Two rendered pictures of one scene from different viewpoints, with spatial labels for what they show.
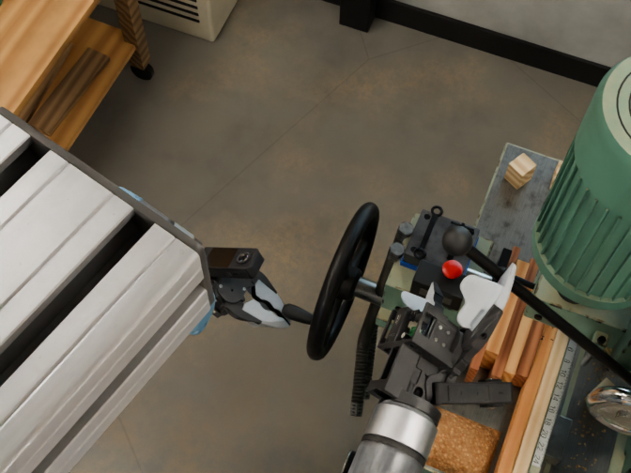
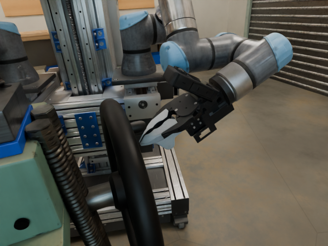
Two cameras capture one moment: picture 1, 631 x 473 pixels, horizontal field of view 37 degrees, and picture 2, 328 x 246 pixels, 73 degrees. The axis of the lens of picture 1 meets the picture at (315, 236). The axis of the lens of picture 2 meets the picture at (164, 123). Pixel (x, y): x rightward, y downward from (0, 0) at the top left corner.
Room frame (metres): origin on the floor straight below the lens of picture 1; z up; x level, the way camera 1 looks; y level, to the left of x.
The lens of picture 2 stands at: (0.93, -0.18, 1.06)
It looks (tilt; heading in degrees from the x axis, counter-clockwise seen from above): 28 degrees down; 139
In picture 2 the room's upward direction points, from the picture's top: 3 degrees counter-clockwise
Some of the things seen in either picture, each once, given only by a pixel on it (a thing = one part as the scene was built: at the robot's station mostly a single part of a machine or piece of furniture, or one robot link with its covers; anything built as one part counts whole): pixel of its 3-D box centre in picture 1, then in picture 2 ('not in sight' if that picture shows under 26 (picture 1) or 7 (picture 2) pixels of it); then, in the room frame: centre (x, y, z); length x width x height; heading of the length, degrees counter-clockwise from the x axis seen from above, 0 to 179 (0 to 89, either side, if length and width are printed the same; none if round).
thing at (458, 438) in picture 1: (449, 437); not in sight; (0.39, -0.21, 0.92); 0.14 x 0.09 x 0.04; 69
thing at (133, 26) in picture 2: not in sight; (136, 30); (0.15, 0.39, 0.98); 0.13 x 0.12 x 0.14; 68
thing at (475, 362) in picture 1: (492, 313); not in sight; (0.58, -0.28, 0.93); 0.22 x 0.01 x 0.06; 159
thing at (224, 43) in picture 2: not in sight; (226, 51); (0.62, 0.31, 0.96); 0.11 x 0.11 x 0.08; 68
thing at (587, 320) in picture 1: (578, 307); not in sight; (0.55, -0.39, 1.03); 0.14 x 0.07 x 0.09; 69
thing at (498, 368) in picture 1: (513, 322); not in sight; (0.57, -0.31, 0.93); 0.21 x 0.02 x 0.05; 159
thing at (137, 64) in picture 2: not in sight; (137, 59); (0.15, 0.38, 0.87); 0.15 x 0.15 x 0.10
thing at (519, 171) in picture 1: (520, 171); not in sight; (0.85, -0.34, 0.92); 0.04 x 0.03 x 0.05; 131
